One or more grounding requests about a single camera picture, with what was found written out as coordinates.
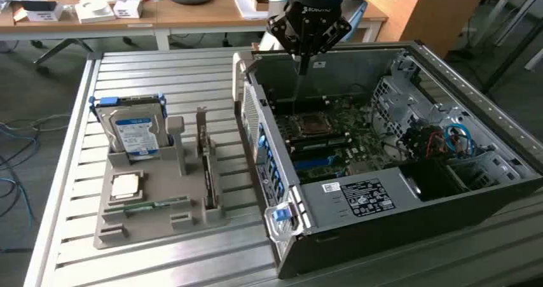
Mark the black Nvidia graphics card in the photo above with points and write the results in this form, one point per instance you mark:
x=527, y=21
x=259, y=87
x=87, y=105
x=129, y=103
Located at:
x=208, y=172

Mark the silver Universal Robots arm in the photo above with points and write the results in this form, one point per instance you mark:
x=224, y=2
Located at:
x=271, y=41

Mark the white paper stack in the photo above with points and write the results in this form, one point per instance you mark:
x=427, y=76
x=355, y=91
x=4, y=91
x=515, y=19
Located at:
x=250, y=8

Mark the silver perforated drive cage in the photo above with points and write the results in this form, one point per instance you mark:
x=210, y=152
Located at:
x=394, y=109

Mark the CPU socket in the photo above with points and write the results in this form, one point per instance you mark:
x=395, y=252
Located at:
x=314, y=123

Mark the green motherboard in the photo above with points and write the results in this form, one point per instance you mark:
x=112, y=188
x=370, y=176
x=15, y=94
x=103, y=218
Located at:
x=360, y=134

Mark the black RAM slot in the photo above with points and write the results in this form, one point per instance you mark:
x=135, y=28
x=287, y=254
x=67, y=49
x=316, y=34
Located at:
x=318, y=137

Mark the dark green RAM stick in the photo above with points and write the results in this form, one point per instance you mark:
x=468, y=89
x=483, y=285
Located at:
x=322, y=144

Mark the white box with label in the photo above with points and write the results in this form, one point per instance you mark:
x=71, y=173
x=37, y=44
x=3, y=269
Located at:
x=127, y=10

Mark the blue expansion slot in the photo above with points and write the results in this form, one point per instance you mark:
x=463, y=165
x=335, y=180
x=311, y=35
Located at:
x=314, y=163

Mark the white box with round disc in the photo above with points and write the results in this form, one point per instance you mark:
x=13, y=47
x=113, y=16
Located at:
x=95, y=11

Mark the grey table leg with casters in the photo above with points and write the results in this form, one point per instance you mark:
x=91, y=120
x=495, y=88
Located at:
x=59, y=50

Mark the grey printed parts rack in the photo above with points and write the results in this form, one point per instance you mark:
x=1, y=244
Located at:
x=169, y=185

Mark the silver disk bay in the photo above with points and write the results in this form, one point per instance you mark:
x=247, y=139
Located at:
x=479, y=172

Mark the white box with black lid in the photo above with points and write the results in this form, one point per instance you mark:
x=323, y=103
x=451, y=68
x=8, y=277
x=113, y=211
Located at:
x=41, y=13

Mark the grey power supply unit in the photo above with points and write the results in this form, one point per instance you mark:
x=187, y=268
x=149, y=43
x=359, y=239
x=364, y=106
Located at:
x=327, y=210

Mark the blue case latch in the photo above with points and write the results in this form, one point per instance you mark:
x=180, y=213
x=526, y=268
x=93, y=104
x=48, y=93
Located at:
x=282, y=215

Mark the silver CPU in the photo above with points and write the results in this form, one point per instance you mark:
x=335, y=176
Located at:
x=125, y=186

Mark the black open PC case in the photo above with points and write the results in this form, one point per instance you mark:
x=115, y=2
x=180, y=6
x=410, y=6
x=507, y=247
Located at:
x=382, y=236

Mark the wooden desk white frame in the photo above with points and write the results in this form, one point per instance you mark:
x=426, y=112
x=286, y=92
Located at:
x=84, y=26
x=220, y=13

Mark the black metal post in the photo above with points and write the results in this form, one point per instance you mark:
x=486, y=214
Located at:
x=511, y=57

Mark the hard disk with blue bracket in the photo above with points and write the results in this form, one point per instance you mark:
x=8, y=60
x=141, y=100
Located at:
x=135, y=134

